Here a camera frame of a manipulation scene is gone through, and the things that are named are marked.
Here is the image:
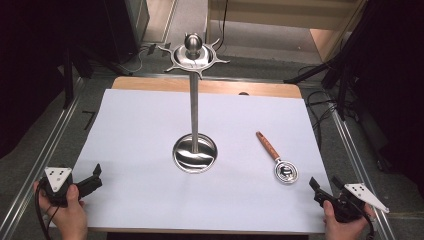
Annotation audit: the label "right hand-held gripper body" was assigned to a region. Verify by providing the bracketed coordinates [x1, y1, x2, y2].
[314, 182, 391, 224]

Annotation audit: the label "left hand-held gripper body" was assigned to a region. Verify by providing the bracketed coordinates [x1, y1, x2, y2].
[38, 166, 81, 208]

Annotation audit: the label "wooden-handled metal strainer spoon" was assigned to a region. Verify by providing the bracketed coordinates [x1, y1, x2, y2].
[255, 130, 300, 185]

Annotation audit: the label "metal utensil stand with hooks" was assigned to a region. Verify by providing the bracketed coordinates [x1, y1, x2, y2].
[157, 32, 231, 175]

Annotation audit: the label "person's right hand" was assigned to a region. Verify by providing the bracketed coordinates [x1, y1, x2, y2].
[322, 199, 377, 240]

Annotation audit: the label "person's left hand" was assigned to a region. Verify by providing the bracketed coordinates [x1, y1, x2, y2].
[32, 180, 89, 240]

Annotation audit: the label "white table mat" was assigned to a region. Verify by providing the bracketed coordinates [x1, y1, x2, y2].
[49, 88, 333, 234]

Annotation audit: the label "black cabinet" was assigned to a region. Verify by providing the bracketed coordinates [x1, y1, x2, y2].
[102, 0, 151, 65]

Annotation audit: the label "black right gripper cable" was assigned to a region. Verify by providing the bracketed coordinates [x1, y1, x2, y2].
[349, 196, 377, 240]

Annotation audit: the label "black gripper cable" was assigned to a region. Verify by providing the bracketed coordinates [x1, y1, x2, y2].
[34, 182, 60, 240]
[349, 196, 377, 240]

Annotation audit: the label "metal floor rail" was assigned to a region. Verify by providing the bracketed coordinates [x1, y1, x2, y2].
[0, 77, 85, 240]
[326, 97, 398, 240]

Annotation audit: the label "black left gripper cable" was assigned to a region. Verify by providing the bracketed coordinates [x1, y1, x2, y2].
[34, 182, 60, 240]

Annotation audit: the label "black floor cables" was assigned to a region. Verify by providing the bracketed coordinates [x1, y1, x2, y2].
[297, 65, 348, 151]

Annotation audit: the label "white floor cable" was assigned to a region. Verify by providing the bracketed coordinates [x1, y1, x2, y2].
[114, 44, 152, 75]

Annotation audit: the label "black metal frame stand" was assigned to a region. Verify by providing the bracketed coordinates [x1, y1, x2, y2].
[283, 0, 424, 122]

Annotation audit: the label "black hanging cable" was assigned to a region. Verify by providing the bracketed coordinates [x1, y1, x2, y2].
[214, 0, 231, 53]

